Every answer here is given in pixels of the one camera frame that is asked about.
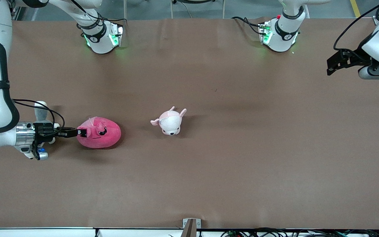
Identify grey white husky plush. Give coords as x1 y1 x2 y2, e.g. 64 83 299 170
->
23 101 61 160

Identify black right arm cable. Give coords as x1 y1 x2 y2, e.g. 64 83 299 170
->
13 98 66 129

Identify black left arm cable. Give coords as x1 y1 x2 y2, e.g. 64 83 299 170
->
333 0 379 52

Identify pale pink puppy plush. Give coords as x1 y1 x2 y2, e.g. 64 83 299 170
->
150 106 187 136

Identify black base power cable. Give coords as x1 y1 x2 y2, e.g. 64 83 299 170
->
232 16 263 35

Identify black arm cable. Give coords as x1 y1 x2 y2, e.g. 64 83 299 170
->
333 0 379 52
13 98 66 129

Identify metal table edge bracket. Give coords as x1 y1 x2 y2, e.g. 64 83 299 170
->
182 218 201 237

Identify round magenta plush toy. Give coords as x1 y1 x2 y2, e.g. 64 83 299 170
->
76 117 121 149

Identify metal stand legs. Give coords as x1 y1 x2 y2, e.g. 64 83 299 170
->
171 0 226 19

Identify tangled black cable bundle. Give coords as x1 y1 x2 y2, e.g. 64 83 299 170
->
221 228 379 237

